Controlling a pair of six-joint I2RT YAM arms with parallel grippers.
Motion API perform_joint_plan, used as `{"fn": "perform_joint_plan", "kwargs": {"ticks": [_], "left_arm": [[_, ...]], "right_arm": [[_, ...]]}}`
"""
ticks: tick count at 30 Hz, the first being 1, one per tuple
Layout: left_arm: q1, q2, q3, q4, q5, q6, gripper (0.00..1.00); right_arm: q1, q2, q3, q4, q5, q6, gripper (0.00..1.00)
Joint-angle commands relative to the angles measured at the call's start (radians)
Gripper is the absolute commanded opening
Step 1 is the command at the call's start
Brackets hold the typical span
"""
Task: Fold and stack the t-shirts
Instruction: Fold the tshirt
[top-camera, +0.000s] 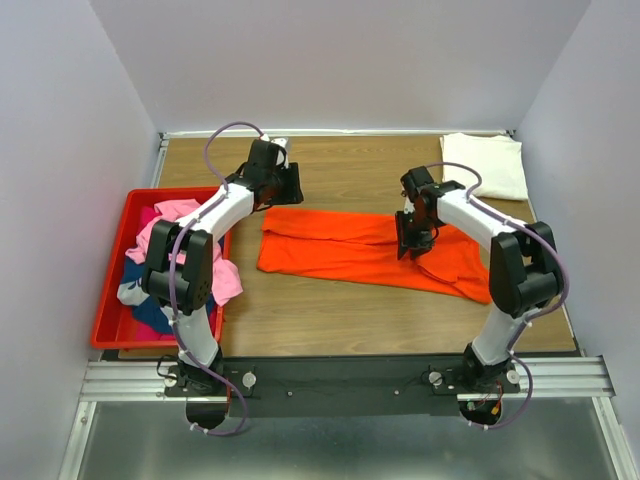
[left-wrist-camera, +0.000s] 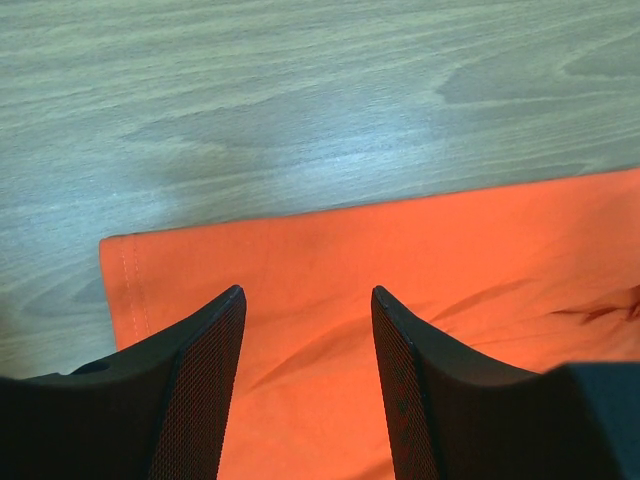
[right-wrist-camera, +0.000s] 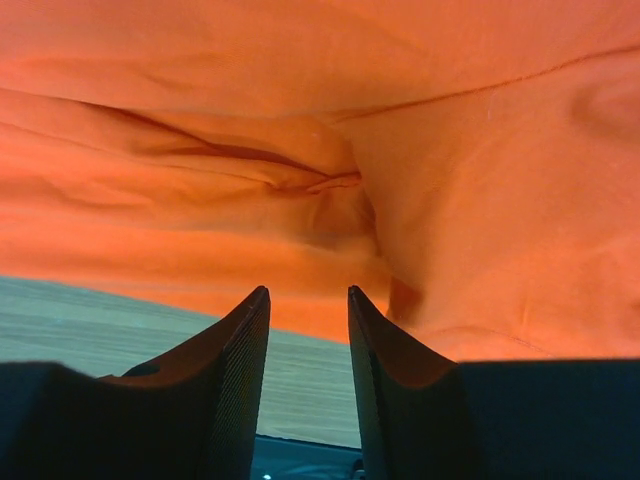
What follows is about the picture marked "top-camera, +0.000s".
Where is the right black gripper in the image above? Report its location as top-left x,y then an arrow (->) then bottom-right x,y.
394,209 -> 436,260

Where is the orange t shirt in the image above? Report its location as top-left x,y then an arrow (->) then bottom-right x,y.
257,208 -> 491,305

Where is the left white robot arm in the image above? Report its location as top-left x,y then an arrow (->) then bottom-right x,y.
141,135 -> 304,395

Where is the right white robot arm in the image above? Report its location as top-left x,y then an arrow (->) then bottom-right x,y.
395,166 -> 569,392

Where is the pink t shirt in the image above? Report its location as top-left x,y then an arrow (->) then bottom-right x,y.
125,199 -> 243,306

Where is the folded white t shirt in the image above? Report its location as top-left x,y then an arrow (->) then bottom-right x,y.
440,133 -> 528,201

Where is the magenta t shirt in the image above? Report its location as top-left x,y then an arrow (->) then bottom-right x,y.
136,206 -> 161,237

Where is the navy blue printed t shirt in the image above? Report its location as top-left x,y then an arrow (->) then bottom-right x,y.
116,257 -> 221,334

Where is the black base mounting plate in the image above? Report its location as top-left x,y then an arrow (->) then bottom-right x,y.
162,355 -> 520,423

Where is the red plastic bin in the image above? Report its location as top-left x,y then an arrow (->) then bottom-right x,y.
90,187 -> 217,350

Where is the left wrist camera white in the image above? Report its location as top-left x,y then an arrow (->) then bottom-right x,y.
270,137 -> 291,169

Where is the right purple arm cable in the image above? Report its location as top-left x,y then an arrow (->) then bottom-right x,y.
424,162 -> 570,351

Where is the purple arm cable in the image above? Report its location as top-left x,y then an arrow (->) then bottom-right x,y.
424,162 -> 570,351
167,121 -> 271,351

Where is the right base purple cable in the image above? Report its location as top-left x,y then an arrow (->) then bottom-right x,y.
467,354 -> 535,431

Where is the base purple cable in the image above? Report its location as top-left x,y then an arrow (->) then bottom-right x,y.
174,349 -> 249,437
467,354 -> 535,431

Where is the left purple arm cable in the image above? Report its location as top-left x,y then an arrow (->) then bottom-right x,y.
167,121 -> 271,351

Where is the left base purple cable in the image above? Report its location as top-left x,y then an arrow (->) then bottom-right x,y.
174,349 -> 249,437

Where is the aluminium frame rail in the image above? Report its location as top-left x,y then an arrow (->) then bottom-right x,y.
80,357 -> 615,402

